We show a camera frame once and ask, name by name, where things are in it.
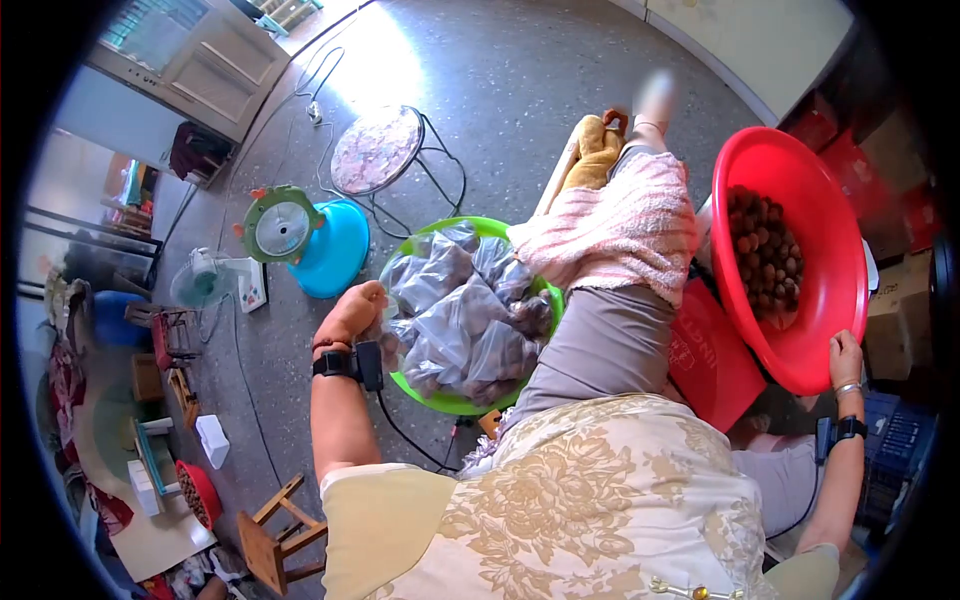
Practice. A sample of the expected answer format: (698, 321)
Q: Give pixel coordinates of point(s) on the person's right hand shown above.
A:
(846, 361)

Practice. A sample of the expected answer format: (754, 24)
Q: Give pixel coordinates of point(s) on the person's left hand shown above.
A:
(349, 311)

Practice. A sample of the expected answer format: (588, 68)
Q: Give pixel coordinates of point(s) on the person's right thumb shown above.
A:
(834, 351)

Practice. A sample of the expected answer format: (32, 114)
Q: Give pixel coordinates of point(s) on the person's right fingers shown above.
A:
(851, 340)

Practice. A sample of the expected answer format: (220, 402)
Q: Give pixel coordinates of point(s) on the person's left fingers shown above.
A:
(377, 301)

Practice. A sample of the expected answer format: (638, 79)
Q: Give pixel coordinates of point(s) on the clear plastic nut bag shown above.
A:
(388, 337)

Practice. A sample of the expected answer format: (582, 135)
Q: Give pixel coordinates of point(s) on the large red plastic basin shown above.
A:
(825, 225)

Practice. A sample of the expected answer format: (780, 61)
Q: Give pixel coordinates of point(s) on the brown cardboard box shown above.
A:
(896, 315)

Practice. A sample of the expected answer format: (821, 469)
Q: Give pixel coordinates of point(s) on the blue plastic basin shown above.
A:
(334, 251)

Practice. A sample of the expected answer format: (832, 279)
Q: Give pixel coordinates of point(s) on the black wrist band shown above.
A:
(351, 365)
(841, 431)

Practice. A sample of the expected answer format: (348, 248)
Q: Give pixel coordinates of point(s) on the pile of filled clear bags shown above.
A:
(469, 315)

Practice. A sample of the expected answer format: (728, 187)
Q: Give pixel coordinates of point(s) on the heap of brown nuts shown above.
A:
(765, 255)

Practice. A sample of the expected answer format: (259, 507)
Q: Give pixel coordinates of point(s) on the blue plastic crate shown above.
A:
(896, 457)

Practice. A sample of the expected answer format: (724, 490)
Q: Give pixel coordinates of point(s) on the green plastic basin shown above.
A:
(450, 401)

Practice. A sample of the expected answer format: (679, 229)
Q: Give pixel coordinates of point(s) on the green dial kitchen scale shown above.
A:
(279, 225)

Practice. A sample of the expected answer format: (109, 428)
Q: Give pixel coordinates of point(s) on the red plastic bag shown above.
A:
(709, 360)

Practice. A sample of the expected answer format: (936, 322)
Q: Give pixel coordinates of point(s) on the round patterned metal stool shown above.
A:
(379, 148)

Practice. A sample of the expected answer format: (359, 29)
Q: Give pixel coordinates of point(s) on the stack of red cartons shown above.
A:
(862, 180)

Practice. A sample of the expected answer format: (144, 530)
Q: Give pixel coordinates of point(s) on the small white table fan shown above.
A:
(206, 281)

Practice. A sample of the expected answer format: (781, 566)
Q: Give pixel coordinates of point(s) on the small wooden chair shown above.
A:
(176, 360)

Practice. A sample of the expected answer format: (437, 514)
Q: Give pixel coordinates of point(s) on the white rectangular box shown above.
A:
(213, 439)

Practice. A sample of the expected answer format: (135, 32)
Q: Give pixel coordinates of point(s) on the person's legs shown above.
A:
(600, 345)

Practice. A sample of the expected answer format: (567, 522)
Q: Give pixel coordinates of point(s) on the pink striped towel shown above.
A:
(622, 225)

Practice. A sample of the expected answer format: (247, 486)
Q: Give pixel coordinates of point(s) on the low wooden stool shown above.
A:
(274, 536)

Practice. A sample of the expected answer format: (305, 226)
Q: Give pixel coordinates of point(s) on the small red basin of nuts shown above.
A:
(199, 493)

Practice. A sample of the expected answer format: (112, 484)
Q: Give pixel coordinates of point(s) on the yellow cloth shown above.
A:
(596, 154)

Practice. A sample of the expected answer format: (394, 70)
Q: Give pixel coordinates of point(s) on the blue plastic barrel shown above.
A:
(112, 319)

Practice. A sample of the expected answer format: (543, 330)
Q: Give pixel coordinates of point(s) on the person's body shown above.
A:
(570, 510)

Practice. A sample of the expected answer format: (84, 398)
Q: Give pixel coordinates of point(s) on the beige wooden cabinet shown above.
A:
(202, 60)

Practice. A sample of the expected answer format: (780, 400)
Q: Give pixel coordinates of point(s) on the low table with clutter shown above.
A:
(135, 480)

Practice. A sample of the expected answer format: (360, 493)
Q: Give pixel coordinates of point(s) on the cream cabinet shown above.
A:
(750, 45)

